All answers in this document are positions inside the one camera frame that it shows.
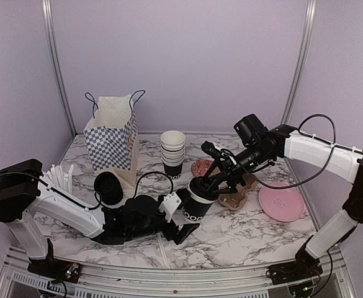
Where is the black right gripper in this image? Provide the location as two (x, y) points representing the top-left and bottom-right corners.
(203, 142), (273, 196)

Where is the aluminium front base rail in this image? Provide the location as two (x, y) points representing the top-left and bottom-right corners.
(0, 246), (356, 297)

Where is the checkered paper takeout bag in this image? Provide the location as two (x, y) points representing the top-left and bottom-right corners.
(83, 89), (146, 189)

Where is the black plastic cup lid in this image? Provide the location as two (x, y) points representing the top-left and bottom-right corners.
(188, 177), (219, 204)

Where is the pink round plate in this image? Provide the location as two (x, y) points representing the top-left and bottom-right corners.
(258, 187), (305, 222)

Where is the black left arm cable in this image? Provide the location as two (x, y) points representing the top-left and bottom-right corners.
(0, 171), (174, 212)

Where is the bundle of white straws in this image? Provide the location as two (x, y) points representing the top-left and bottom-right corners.
(43, 164), (74, 194)

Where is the right aluminium frame post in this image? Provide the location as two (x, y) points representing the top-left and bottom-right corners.
(280, 0), (318, 124)

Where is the brown cardboard cup carrier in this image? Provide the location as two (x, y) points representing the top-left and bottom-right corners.
(217, 174), (258, 211)

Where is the stack of paper cups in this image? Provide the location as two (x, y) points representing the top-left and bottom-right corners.
(160, 130), (186, 179)

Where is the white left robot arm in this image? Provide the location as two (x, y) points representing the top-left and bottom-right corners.
(0, 159), (200, 276)

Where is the red patterned ceramic bowl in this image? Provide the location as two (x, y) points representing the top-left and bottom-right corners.
(190, 159), (213, 178)

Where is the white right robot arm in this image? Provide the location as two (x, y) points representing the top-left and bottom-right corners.
(199, 114), (363, 278)

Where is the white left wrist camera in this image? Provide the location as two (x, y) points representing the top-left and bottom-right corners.
(159, 192), (182, 223)

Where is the black paper coffee cup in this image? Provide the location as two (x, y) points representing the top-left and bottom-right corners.
(182, 193), (214, 223)

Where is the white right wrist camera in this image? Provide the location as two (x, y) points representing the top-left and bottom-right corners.
(201, 141), (227, 160)

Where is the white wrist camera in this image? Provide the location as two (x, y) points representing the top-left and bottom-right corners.
(201, 141), (227, 160)
(159, 192), (182, 223)

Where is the left aluminium frame post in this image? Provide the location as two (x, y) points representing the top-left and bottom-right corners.
(41, 0), (78, 138)

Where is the aluminium frame post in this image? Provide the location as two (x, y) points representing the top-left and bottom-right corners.
(41, 0), (78, 138)
(280, 0), (318, 124)

